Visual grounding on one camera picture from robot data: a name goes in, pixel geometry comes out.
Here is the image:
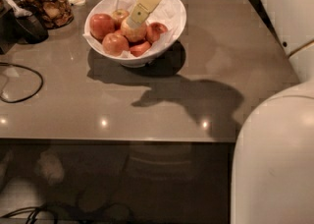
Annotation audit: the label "yellow-red top apple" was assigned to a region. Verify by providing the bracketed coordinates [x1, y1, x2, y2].
[121, 17, 147, 42]

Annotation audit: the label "yellow-red apple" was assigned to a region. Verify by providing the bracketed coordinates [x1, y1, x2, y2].
[121, 17, 147, 42]
[111, 9, 130, 29]

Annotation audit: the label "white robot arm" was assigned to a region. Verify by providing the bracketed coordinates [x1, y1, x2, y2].
[231, 0, 314, 224]

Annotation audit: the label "white paper bowl liner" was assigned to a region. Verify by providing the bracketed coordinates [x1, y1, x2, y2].
[82, 0, 181, 60]

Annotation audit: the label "white ceramic bowl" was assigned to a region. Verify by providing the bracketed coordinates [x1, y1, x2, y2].
[83, 0, 187, 69]

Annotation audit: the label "red apple right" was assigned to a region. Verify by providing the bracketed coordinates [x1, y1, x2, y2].
[146, 22, 168, 43]

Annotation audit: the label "red apple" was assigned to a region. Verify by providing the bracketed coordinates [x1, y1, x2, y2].
[89, 13, 115, 40]
[102, 33, 130, 56]
[130, 41, 151, 57]
[146, 22, 168, 43]

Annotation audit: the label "yellow-red apple at back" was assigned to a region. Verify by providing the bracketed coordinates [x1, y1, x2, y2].
[111, 9, 130, 29]

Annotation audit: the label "red apple front bottom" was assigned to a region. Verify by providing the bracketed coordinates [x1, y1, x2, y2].
[130, 41, 151, 57]

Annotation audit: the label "red apple far left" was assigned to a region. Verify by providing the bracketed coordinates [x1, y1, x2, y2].
[89, 13, 115, 40]

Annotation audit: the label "red apple front left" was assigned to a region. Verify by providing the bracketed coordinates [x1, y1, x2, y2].
[102, 33, 130, 56]

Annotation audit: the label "black round appliance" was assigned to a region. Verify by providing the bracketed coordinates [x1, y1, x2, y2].
[0, 0, 48, 55]

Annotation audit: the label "black cable loop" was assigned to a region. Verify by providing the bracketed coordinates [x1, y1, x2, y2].
[0, 62, 44, 104]

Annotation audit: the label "black cables on floor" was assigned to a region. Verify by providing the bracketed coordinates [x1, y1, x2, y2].
[0, 185, 131, 224]

